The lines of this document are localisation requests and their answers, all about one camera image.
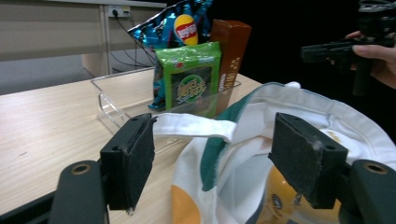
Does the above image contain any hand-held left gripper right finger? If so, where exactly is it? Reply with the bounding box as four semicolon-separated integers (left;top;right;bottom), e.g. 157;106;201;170
267;111;349;211

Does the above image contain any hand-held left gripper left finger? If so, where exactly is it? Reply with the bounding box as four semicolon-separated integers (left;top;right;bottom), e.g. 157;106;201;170
99;111;157;217

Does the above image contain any small white-capped bottle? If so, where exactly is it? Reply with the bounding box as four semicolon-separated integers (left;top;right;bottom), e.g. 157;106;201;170
255;164;342;224

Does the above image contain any clear plastic container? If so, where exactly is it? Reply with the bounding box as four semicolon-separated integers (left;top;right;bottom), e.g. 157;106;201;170
91;66;242;150

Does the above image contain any white patterned tote bag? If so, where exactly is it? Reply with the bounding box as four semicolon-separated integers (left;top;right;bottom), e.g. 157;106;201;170
152;81;396;224

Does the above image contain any brown carton box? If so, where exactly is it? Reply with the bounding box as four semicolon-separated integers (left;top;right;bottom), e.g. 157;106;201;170
209;19;252;116

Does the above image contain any green snack packet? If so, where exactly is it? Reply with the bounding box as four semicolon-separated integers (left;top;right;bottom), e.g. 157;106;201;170
154;41;222;119

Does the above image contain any blue potato chips bag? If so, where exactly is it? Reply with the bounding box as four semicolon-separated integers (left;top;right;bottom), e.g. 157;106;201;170
127;0;214;110

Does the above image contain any light wooden desk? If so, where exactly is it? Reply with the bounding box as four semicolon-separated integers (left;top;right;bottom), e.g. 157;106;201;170
0;0;167;78

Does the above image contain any black hanging cable bundle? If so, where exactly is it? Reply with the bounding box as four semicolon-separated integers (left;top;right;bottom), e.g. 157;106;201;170
110;12;157;71

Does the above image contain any white wall socket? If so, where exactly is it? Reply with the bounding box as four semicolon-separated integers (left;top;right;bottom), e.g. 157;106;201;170
106;5;132;19

